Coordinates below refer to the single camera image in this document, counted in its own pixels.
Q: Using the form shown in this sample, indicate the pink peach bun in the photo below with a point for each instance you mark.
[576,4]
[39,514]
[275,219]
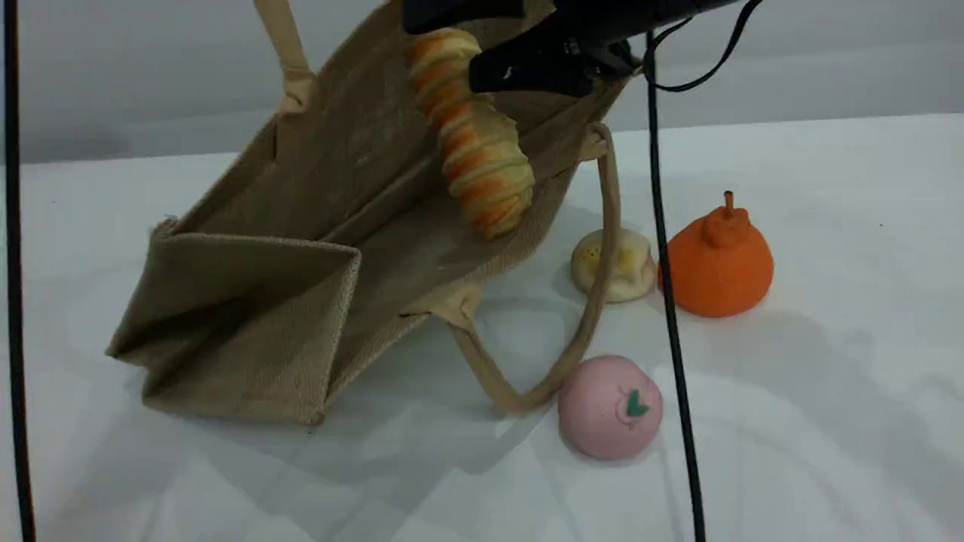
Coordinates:
[602,410]

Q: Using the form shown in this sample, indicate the long striped bread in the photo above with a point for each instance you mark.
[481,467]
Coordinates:
[478,150]

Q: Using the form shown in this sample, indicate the orange pear-shaped toy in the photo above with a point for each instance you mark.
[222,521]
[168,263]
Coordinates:
[723,271]

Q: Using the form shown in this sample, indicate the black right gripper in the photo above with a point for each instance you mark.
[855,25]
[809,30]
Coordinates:
[640,15]

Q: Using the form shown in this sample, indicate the round egg yolk pastry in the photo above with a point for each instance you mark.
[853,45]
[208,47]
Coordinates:
[639,271]

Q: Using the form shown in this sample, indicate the brown jute tote bag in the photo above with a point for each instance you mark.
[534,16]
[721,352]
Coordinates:
[248,301]

